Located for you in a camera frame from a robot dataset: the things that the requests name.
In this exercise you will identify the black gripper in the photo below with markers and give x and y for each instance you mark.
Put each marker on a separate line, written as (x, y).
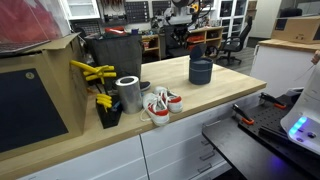
(178, 33)

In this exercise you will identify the blue lidded bin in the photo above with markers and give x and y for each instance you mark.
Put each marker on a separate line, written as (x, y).
(200, 71)

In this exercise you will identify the person hand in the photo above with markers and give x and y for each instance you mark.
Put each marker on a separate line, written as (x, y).
(316, 57)

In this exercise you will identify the wooden shelf unit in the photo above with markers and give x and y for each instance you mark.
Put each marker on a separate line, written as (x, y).
(206, 38)

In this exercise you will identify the small wooden shelf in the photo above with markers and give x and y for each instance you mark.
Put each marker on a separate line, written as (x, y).
(151, 46)

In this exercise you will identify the black office chair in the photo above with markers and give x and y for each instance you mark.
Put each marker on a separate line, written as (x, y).
(235, 41)

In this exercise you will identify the white red sneaker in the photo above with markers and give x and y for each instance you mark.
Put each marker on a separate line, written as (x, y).
(171, 98)
(156, 108)

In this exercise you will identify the white glass door cabinet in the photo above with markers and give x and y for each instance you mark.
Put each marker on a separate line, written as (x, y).
(231, 11)

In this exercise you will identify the black shoe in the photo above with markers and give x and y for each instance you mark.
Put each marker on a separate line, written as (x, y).
(145, 86)

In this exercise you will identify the tool pegboard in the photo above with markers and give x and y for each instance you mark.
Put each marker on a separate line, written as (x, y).
(136, 10)

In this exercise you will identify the grey fabric bag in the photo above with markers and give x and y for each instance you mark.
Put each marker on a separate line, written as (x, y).
(115, 55)

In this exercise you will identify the silver metal cylinder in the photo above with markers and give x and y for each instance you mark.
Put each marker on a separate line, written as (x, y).
(129, 95)

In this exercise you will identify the orange black clamp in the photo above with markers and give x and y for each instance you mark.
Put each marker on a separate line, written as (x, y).
(271, 100)
(242, 115)

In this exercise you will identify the white counter with wood top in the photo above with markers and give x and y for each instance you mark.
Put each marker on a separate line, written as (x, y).
(280, 63)

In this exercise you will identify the black holder with yellow tools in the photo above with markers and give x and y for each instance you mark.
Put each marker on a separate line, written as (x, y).
(108, 115)

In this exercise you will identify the white drawer cabinet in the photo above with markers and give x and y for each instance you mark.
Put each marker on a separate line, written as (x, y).
(160, 150)

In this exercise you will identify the brown cardboard box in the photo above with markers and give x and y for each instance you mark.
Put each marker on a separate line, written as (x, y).
(296, 30)

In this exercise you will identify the large cardboard box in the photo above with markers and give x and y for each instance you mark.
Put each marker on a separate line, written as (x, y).
(36, 103)

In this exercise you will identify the white wall cabinet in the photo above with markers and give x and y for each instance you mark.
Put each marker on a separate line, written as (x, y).
(81, 8)

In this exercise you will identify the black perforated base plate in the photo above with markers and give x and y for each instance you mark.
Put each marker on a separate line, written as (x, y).
(246, 150)

